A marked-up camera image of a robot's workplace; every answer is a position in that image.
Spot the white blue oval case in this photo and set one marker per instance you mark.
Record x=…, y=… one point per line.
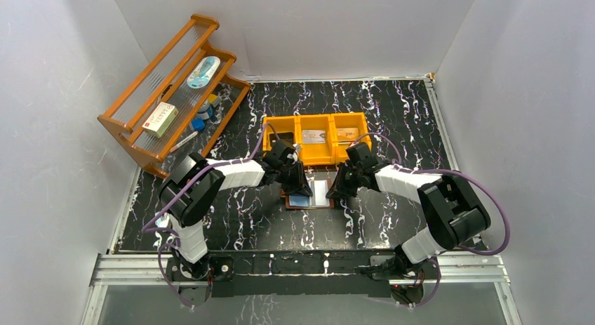
x=203, y=72

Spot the blue white tape roll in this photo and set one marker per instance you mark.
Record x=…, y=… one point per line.
x=205, y=112

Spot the orange wooden shelf rack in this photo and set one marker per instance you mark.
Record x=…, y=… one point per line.
x=164, y=80

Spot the yellow left bin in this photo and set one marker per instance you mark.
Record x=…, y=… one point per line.
x=278, y=125

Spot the tan card in bin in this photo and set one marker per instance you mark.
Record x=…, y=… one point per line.
x=347, y=135

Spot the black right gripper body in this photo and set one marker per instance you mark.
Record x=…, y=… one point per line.
x=346, y=183

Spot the yellow bin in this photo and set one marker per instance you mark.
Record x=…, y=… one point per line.
x=345, y=120
x=319, y=154
x=278, y=125

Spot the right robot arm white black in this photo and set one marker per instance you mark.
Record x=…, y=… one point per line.
x=452, y=210

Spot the white red box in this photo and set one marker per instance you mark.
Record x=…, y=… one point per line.
x=160, y=119

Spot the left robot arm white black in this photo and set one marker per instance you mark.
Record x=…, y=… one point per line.
x=188, y=193

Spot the blue small cube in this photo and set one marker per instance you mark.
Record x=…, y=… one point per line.
x=197, y=125

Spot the black card in bin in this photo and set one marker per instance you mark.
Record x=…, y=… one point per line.
x=287, y=137

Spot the aluminium frame rail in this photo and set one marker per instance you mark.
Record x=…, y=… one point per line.
x=130, y=269

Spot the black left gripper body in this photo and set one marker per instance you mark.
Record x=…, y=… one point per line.
x=293, y=175

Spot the yellow middle bin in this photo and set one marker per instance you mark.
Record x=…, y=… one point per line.
x=319, y=154

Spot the white marker pen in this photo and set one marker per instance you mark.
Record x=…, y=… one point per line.
x=184, y=141

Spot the yellow right bin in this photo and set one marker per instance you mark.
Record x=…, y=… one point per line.
x=345, y=120

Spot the grey card in bin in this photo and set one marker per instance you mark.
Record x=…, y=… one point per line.
x=313, y=137

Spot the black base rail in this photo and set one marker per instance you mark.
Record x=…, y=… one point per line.
x=372, y=273

